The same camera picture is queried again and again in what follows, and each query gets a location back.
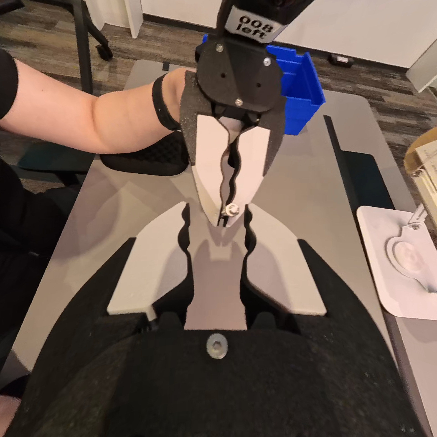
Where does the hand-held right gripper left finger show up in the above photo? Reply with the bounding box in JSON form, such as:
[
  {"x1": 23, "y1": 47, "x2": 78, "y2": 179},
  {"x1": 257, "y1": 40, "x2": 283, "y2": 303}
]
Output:
[{"x1": 107, "y1": 201, "x2": 195, "y2": 321}]

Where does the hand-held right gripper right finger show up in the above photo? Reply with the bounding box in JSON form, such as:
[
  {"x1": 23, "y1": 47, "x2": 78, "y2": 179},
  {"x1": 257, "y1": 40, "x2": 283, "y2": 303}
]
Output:
[{"x1": 240, "y1": 203, "x2": 328, "y2": 321}]

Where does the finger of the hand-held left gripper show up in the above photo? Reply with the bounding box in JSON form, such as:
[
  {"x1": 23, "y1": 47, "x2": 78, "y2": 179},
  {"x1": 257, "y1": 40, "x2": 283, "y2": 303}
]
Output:
[
  {"x1": 191, "y1": 114, "x2": 233, "y2": 227},
  {"x1": 222, "y1": 126, "x2": 272, "y2": 227}
]

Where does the blue plastic bin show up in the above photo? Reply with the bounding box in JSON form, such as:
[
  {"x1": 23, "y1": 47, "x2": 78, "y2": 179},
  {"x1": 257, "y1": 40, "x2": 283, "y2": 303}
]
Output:
[{"x1": 201, "y1": 33, "x2": 326, "y2": 136}]

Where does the person's left forearm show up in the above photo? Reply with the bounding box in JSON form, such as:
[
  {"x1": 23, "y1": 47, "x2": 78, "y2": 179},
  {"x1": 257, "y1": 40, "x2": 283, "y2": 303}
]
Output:
[{"x1": 0, "y1": 58, "x2": 164, "y2": 155}]

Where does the person's right forearm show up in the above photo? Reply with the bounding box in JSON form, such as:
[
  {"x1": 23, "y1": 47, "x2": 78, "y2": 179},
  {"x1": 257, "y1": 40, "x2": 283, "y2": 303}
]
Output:
[{"x1": 0, "y1": 395, "x2": 22, "y2": 431}]

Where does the black mesh elbow pad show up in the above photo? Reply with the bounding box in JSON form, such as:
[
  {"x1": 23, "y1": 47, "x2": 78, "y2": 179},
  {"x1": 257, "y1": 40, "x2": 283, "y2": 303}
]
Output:
[{"x1": 100, "y1": 131, "x2": 190, "y2": 177}]

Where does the person's left hand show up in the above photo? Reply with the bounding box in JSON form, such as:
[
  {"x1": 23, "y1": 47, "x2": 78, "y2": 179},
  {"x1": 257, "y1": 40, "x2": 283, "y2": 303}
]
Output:
[{"x1": 162, "y1": 68, "x2": 188, "y2": 122}]

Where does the black wrist watch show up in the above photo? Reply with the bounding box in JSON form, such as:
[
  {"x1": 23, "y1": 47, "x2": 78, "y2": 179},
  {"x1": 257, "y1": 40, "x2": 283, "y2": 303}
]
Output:
[{"x1": 152, "y1": 73, "x2": 182, "y2": 132}]

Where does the black floor device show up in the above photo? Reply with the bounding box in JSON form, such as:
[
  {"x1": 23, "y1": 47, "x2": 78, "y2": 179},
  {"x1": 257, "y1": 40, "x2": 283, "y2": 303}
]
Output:
[{"x1": 328, "y1": 53, "x2": 354, "y2": 68}]

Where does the person's black shirt torso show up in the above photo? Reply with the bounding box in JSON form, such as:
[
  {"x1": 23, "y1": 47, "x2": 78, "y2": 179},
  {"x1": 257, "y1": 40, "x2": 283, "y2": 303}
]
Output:
[{"x1": 0, "y1": 49, "x2": 81, "y2": 390}]

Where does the teal office chair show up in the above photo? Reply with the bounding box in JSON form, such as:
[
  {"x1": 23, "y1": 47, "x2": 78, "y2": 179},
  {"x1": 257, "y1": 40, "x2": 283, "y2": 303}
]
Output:
[{"x1": 17, "y1": 141, "x2": 100, "y2": 172}]

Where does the black monitor stand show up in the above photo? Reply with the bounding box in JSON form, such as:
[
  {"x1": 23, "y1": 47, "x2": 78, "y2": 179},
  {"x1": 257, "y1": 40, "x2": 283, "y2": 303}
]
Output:
[{"x1": 0, "y1": 0, "x2": 114, "y2": 95}]

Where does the printed instruction sheet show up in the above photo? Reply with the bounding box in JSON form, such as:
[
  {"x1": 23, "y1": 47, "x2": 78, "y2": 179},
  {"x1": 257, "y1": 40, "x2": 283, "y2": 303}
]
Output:
[{"x1": 412, "y1": 143, "x2": 437, "y2": 214}]

